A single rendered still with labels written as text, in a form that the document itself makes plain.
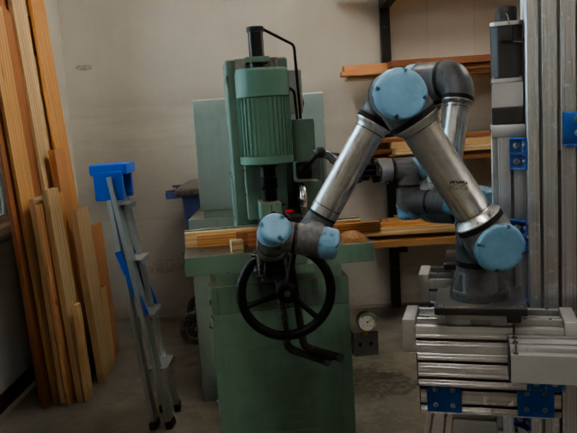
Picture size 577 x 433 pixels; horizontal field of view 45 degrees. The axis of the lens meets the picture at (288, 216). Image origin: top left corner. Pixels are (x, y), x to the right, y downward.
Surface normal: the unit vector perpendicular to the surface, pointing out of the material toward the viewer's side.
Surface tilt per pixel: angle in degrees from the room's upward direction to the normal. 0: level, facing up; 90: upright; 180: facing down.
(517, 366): 90
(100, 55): 90
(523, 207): 90
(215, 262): 90
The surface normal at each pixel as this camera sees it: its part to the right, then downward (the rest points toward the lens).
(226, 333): 0.12, 0.14
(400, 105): -0.07, 0.04
